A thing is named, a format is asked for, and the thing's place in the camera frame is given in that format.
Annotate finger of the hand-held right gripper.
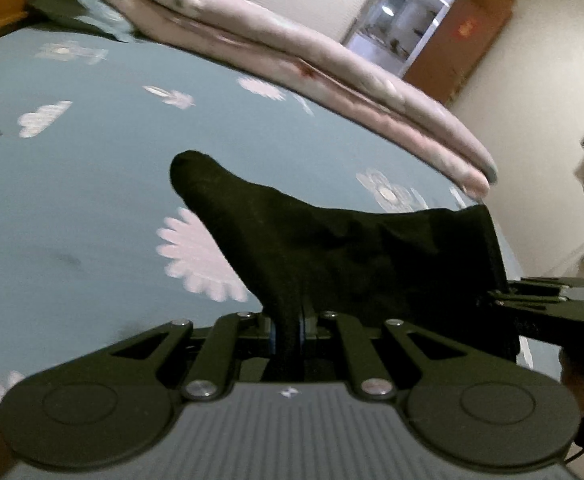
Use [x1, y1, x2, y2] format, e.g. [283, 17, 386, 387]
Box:
[487, 292, 570, 309]
[509, 277, 573, 295]

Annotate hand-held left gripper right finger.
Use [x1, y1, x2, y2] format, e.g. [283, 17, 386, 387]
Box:
[298, 311, 469, 403]

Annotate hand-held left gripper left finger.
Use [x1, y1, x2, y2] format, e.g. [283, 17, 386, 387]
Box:
[111, 311, 279, 403]

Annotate black garment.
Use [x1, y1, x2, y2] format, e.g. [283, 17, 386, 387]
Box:
[169, 150, 520, 391]

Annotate person's right hand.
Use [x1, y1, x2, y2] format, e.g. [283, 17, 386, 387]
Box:
[560, 349, 584, 409]

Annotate teal floral bed sheet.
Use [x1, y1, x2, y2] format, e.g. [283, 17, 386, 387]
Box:
[0, 25, 563, 421]

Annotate brown wooden door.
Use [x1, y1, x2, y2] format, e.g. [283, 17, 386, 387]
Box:
[402, 0, 515, 109]

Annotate folded pink quilt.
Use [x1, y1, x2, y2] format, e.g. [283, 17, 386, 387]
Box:
[99, 0, 498, 196]

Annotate open doorway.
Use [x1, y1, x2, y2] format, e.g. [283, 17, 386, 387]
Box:
[344, 0, 460, 79]

